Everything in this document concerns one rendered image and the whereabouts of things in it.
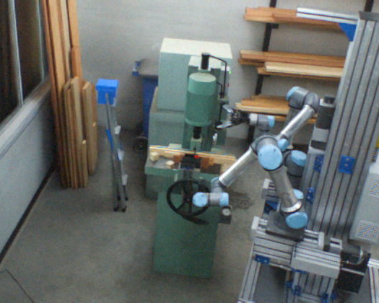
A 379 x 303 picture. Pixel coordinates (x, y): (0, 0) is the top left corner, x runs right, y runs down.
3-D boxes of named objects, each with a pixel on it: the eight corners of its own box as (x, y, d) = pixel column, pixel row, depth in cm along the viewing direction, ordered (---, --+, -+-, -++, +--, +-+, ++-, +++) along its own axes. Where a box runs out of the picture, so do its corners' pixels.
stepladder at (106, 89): (108, 213, 412) (94, 87, 357) (112, 197, 435) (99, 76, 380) (127, 212, 412) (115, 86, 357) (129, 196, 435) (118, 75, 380)
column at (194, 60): (179, 158, 343) (188, 64, 310) (182, 145, 363) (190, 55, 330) (209, 161, 342) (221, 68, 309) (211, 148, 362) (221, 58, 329)
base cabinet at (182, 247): (151, 271, 349) (157, 192, 317) (162, 225, 401) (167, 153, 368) (211, 279, 347) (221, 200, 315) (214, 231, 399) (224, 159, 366)
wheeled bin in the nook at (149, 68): (129, 155, 506) (131, 69, 462) (133, 133, 554) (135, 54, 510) (187, 158, 510) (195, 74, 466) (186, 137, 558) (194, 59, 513)
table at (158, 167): (141, 181, 303) (141, 173, 300) (149, 159, 330) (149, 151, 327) (233, 192, 301) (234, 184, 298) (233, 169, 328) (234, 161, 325)
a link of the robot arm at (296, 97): (283, 168, 316) (307, 91, 297) (266, 159, 325) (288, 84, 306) (292, 166, 324) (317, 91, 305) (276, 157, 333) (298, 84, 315)
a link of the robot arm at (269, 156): (306, 211, 267) (273, 133, 245) (312, 227, 254) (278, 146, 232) (286, 218, 270) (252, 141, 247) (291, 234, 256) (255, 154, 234)
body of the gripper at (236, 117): (232, 107, 288) (250, 110, 287) (230, 112, 296) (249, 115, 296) (230, 119, 286) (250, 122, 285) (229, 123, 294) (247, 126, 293)
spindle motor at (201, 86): (183, 125, 301) (188, 79, 287) (186, 115, 317) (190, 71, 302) (210, 128, 300) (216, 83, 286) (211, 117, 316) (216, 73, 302)
